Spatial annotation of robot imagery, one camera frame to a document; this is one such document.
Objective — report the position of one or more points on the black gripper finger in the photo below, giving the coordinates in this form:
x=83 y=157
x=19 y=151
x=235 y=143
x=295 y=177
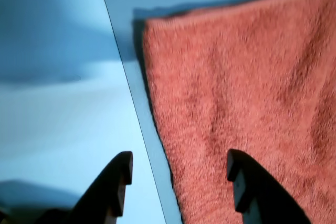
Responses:
x=262 y=195
x=110 y=192

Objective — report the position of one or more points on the orange terry towel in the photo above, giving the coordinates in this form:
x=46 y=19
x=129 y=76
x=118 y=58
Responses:
x=236 y=77

